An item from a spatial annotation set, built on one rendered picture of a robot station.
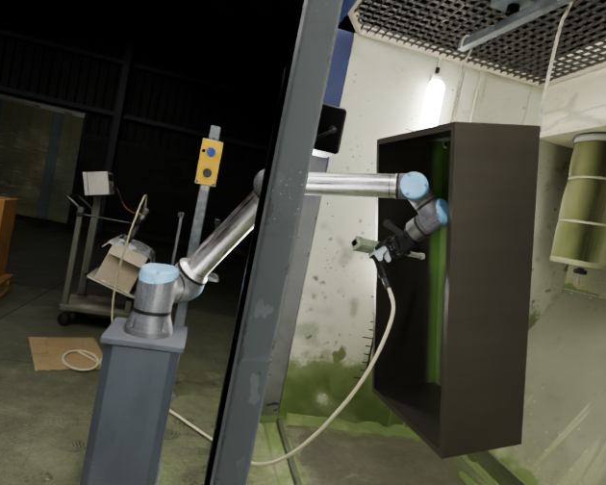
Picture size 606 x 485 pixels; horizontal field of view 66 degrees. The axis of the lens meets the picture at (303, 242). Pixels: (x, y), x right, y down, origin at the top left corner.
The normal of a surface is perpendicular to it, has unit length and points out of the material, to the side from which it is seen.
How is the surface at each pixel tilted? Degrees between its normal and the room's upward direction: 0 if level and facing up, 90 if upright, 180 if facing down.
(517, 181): 90
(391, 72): 90
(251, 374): 90
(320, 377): 90
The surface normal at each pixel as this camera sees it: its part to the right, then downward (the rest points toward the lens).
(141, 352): 0.19, 0.09
